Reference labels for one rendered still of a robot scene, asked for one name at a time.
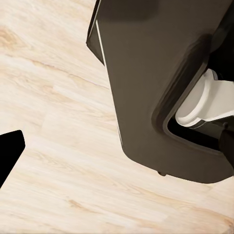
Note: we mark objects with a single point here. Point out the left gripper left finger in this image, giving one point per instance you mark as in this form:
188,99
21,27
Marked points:
12,145

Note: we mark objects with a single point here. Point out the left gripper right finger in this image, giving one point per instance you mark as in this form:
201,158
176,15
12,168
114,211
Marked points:
226,145

